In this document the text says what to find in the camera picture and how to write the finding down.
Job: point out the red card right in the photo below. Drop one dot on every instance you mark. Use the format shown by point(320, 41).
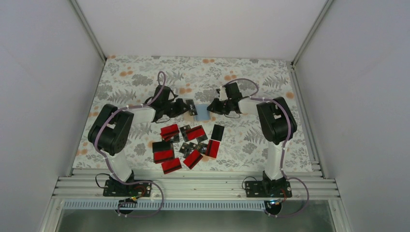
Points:
point(212, 148)

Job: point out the beige leather card holder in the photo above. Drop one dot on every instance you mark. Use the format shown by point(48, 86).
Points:
point(202, 114)

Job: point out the floral patterned table mat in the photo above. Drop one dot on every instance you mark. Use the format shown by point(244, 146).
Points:
point(128, 80)

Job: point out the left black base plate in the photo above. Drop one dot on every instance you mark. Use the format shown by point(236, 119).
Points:
point(113, 188)

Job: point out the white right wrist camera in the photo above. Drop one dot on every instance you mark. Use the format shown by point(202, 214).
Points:
point(222, 94)

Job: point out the aluminium rail frame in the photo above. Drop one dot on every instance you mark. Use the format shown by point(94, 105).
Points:
point(188, 189)

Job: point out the red card upper left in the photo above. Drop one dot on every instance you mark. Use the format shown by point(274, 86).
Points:
point(169, 131)

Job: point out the black red card left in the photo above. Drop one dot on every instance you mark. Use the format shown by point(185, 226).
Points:
point(162, 151)

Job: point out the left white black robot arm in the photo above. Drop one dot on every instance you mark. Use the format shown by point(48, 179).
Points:
point(110, 130)

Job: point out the red card bottom left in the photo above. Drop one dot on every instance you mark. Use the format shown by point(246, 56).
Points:
point(171, 165)

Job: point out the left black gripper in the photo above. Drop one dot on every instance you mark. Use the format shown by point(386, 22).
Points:
point(180, 109)

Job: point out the black logo card bottom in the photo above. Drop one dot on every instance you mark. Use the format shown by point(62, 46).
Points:
point(191, 106)

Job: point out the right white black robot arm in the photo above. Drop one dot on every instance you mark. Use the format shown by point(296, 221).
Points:
point(277, 123)

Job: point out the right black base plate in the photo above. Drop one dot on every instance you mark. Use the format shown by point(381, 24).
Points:
point(260, 189)

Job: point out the red card bottom centre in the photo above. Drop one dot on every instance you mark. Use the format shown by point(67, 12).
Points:
point(192, 159)

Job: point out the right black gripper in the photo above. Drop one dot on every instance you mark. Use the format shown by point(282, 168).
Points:
point(215, 108)

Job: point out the black chip cards cluster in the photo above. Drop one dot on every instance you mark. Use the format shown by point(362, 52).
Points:
point(186, 149)

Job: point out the plain black card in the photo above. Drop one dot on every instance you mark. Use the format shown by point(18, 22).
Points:
point(217, 132)

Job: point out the red black card centre top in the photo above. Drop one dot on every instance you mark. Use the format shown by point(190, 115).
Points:
point(196, 132)

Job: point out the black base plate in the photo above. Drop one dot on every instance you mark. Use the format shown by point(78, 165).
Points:
point(260, 189)
point(113, 188)

